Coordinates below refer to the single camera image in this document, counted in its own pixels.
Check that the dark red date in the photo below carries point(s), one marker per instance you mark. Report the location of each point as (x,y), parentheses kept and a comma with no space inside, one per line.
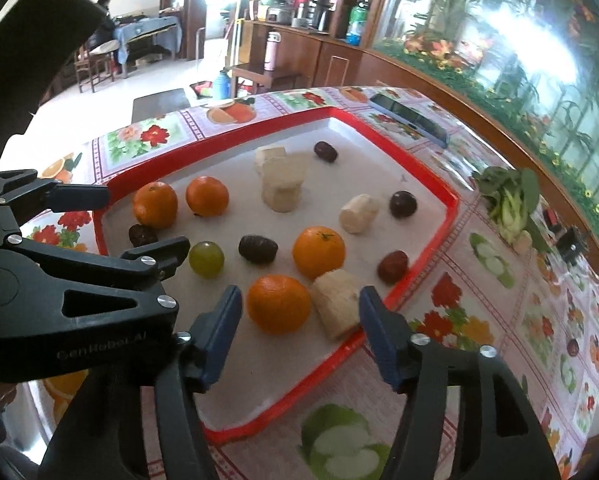
(325,151)
(140,235)

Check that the green bok choy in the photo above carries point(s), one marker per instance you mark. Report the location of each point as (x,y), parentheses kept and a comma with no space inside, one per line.
(512,196)

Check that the black cylindrical grinder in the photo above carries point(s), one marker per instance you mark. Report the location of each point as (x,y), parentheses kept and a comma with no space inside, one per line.
(572,243)

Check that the reddish date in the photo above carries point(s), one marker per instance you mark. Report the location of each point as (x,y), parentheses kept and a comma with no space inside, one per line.
(393,267)

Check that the red rimmed white tray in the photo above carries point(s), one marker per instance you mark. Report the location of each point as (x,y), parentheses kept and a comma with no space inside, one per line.
(266,375)

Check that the black smartphone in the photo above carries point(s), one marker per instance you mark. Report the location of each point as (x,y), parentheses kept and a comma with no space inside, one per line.
(409,117)

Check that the red black small box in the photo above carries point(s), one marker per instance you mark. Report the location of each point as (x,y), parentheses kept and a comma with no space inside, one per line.
(552,220)

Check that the green grape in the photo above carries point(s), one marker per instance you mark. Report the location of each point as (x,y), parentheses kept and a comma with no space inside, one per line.
(206,259)

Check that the floral plastic tablecloth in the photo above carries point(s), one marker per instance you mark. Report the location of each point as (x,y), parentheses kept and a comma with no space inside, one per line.
(540,313)

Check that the orange tangerine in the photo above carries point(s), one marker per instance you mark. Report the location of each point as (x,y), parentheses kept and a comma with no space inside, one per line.
(278,304)
(318,250)
(155,205)
(207,197)

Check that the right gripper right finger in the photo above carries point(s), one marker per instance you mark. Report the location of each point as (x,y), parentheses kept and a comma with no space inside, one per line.
(498,435)

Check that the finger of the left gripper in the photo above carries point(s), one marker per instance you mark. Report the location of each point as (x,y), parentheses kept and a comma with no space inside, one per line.
(137,268)
(27,195)

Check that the beige banana chunk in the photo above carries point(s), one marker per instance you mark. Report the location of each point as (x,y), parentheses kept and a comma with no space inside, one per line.
(335,295)
(282,178)
(267,152)
(359,213)

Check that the green plastic bottle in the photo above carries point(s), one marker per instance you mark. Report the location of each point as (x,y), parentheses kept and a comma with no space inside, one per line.
(356,24)

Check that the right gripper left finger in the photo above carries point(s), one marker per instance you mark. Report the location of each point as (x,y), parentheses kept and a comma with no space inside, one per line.
(100,435)

